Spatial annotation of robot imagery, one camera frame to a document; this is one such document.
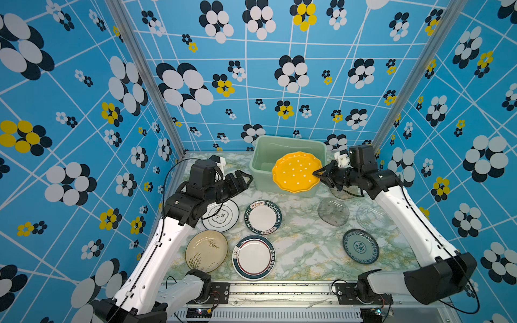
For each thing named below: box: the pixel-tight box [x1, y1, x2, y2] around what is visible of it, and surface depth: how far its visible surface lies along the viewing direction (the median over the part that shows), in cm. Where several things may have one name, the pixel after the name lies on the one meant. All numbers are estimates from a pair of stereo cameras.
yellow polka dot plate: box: [271, 151, 323, 194], surface depth 78 cm
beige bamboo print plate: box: [185, 230, 229, 274], surface depth 84 cm
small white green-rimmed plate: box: [244, 199, 283, 235], surface depth 96 cm
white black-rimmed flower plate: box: [201, 199, 240, 233], surface depth 95 cm
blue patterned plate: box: [342, 228, 380, 265], surface depth 86 cm
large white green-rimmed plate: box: [231, 234, 277, 281], surface depth 82 cm
